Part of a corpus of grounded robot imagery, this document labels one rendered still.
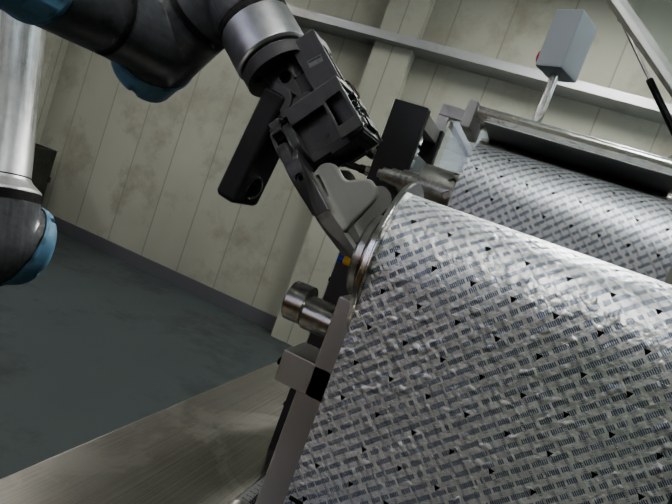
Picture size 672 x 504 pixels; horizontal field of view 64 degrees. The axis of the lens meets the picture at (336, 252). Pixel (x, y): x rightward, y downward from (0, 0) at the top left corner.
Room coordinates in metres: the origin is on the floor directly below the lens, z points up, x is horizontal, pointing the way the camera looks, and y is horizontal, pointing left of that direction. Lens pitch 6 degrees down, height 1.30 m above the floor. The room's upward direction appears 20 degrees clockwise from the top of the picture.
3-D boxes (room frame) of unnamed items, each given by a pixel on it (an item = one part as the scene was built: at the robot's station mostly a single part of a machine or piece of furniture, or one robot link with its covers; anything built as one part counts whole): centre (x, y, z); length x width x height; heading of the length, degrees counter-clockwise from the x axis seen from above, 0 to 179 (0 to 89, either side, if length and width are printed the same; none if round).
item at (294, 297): (0.52, 0.02, 1.18); 0.04 x 0.02 x 0.04; 162
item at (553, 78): (0.98, -0.25, 1.51); 0.02 x 0.02 x 0.20
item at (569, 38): (0.98, -0.25, 1.66); 0.07 x 0.07 x 0.10; 47
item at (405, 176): (0.73, -0.05, 1.34); 0.06 x 0.03 x 0.03; 72
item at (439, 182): (0.71, -0.10, 1.34); 0.06 x 0.06 x 0.06; 72
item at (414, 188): (0.46, -0.05, 1.25); 0.15 x 0.01 x 0.15; 162
